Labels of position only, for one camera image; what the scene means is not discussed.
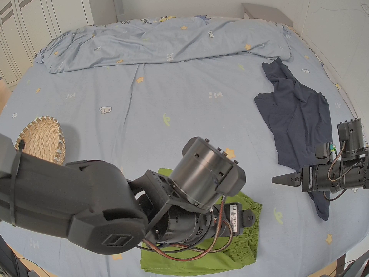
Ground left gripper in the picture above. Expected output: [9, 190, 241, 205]
[198, 203, 255, 239]

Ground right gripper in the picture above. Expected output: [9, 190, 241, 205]
[272, 163, 339, 193]

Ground green shorts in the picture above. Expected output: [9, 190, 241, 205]
[140, 168, 263, 277]

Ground dark blue garment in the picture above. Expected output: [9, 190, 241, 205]
[254, 57, 332, 221]

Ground bed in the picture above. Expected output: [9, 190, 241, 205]
[0, 0, 369, 277]

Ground round woven basket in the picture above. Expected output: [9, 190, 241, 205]
[14, 116, 66, 167]

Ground grey bedside table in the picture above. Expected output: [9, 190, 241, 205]
[242, 2, 294, 27]

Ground pale blue quilt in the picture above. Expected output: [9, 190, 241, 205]
[34, 16, 294, 74]

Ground white wardrobe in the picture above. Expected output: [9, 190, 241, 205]
[0, 0, 96, 91]

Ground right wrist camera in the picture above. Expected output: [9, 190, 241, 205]
[315, 143, 332, 165]

